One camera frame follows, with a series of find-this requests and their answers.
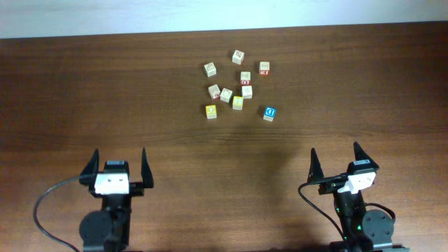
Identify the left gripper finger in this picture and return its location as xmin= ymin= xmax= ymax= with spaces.
xmin=141 ymin=148 xmax=154 ymax=188
xmin=80 ymin=149 xmax=99 ymax=176

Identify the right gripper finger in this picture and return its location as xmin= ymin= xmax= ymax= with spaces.
xmin=353 ymin=141 xmax=379 ymax=171
xmin=307 ymin=148 xmax=324 ymax=183

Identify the blue D wooden block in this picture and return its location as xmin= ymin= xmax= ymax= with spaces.
xmin=263 ymin=106 xmax=277 ymax=122

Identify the yellow O wooden block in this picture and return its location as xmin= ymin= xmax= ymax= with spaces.
xmin=205 ymin=105 xmax=217 ymax=119

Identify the yellow blue wooden block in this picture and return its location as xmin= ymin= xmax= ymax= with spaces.
xmin=232 ymin=96 xmax=244 ymax=111

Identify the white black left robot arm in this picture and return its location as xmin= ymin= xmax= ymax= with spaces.
xmin=79 ymin=149 xmax=154 ymax=251

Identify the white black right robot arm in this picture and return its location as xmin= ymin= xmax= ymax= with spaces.
xmin=297 ymin=142 xmax=410 ymax=251

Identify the green A wooden block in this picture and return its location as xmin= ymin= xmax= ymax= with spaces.
xmin=241 ymin=85 xmax=253 ymax=99

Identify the K wooden block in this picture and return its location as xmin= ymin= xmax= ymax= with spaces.
xmin=208 ymin=84 xmax=221 ymax=99

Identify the tilted red-sided wooden block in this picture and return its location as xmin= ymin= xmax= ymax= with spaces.
xmin=220 ymin=88 xmax=233 ymax=103

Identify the far right red block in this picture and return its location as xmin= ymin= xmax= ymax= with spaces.
xmin=258 ymin=62 xmax=270 ymax=76

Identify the middle red wooden block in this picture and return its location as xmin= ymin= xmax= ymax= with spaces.
xmin=240 ymin=71 xmax=251 ymax=85

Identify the green R wooden block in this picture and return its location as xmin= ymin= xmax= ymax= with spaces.
xmin=204 ymin=62 xmax=217 ymax=77

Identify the top wooden block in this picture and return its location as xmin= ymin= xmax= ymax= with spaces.
xmin=232 ymin=50 xmax=244 ymax=65

